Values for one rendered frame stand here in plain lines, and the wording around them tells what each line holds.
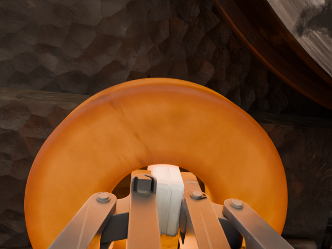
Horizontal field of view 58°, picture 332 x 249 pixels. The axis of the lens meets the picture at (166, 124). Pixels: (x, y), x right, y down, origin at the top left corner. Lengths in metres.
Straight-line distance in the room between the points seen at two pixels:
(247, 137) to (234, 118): 0.01
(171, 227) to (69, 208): 0.06
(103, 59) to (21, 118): 0.09
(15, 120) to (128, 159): 0.13
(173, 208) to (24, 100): 0.16
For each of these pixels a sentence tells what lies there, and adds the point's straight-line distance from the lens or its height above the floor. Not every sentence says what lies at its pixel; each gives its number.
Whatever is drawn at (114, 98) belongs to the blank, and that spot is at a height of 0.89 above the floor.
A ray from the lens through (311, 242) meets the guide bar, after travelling 0.33.
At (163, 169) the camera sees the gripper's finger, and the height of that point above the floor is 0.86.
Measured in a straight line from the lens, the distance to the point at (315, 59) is 0.17.
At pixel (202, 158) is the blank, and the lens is 0.17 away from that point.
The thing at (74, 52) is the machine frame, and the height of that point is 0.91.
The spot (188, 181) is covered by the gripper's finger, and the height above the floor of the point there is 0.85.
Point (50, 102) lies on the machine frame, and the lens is 0.26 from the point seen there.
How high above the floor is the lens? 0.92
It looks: 13 degrees down
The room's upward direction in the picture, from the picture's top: 6 degrees clockwise
